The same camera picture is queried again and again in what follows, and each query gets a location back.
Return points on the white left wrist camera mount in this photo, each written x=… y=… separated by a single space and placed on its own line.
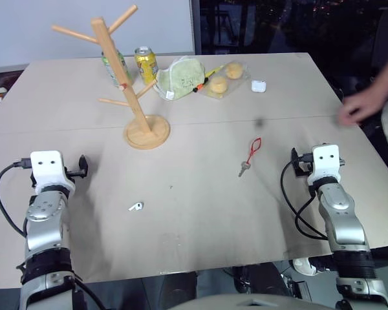
x=47 y=168

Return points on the white earbud case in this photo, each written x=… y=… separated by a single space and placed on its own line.
x=258 y=86

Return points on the person's bare hand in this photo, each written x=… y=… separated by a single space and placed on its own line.
x=362 y=105

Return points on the green white cloth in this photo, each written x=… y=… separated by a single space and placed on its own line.
x=181 y=77

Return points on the green drink can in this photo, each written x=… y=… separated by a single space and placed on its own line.
x=121 y=66

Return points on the grey robot torso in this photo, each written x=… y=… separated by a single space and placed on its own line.
x=242 y=302

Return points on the wooden tree rack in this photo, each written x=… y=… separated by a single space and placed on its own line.
x=134 y=100

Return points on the clear plastic pastry bag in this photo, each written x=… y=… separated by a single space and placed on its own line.
x=224 y=85

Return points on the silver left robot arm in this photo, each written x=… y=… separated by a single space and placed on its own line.
x=40 y=226

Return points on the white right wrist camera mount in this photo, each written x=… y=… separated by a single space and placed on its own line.
x=325 y=161

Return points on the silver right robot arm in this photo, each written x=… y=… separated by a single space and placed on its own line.
x=342 y=219

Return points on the white plastic part under table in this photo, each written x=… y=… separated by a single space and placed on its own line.
x=305 y=266

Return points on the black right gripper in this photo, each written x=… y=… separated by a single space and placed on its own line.
x=303 y=166

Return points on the yellow drink can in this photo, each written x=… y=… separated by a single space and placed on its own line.
x=146 y=65

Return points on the silver key with red loop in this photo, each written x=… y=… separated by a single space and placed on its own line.
x=249 y=158

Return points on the round yellow pastry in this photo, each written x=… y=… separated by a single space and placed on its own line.
x=218 y=84
x=234 y=70

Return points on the white earbud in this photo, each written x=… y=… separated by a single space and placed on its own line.
x=135 y=206

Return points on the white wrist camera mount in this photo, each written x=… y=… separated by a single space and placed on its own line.
x=47 y=168
x=325 y=161

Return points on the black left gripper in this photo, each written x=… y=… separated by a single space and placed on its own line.
x=71 y=173

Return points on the yellow pen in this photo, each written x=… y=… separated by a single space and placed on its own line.
x=215 y=71

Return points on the orange black marker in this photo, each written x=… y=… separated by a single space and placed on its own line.
x=199 y=87

